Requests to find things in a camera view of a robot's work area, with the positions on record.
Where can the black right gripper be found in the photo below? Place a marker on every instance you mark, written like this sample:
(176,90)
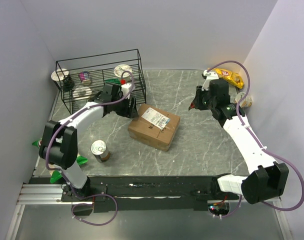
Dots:
(199,93)

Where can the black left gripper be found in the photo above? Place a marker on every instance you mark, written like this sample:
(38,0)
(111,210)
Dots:
(131,112)

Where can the brown cardboard express box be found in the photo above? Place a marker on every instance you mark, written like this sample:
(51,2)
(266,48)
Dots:
(154,127)

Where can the red black utility knife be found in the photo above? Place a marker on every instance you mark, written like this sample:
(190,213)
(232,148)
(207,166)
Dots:
(192,106)

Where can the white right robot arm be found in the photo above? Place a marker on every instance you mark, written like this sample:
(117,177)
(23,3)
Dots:
(247,140)

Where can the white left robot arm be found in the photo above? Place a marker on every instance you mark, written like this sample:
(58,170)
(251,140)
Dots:
(59,144)

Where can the green lid canister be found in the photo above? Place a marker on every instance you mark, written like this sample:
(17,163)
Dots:
(112,81)

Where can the yellow Lays chips bag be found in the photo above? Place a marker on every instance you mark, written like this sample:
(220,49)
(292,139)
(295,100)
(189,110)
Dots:
(231,77)

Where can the Chobani yogurt cup in rack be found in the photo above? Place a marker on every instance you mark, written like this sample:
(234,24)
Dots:
(121,71)

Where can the Chobani yogurt cup right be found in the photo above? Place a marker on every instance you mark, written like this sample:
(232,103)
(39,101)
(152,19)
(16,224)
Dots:
(245,103)

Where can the silver tin can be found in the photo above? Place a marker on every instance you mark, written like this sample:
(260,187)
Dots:
(100,151)

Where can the white round container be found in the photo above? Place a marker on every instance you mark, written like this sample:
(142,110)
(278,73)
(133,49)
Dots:
(82,93)

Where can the purple label small cup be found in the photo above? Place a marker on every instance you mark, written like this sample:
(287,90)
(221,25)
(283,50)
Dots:
(84,77)

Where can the black cone object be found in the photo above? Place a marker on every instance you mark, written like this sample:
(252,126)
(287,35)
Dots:
(67,83)

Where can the white paper cup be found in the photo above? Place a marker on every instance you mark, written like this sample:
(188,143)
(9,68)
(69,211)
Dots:
(60,76)

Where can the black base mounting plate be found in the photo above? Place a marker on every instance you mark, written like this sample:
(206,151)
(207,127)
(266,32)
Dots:
(130,193)

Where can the green chips bag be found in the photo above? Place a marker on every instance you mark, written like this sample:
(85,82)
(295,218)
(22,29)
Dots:
(55,175)

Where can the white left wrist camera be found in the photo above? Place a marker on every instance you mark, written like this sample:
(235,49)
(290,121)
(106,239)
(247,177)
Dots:
(125,88)

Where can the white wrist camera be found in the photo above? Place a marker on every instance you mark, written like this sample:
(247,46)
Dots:
(208,76)
(125,88)

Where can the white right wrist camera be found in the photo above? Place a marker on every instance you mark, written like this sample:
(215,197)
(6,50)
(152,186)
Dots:
(208,76)

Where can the black wire basket rack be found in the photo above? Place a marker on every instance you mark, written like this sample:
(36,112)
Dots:
(101,67)

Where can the aluminium frame rail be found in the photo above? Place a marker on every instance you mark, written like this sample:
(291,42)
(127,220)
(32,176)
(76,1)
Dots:
(38,191)

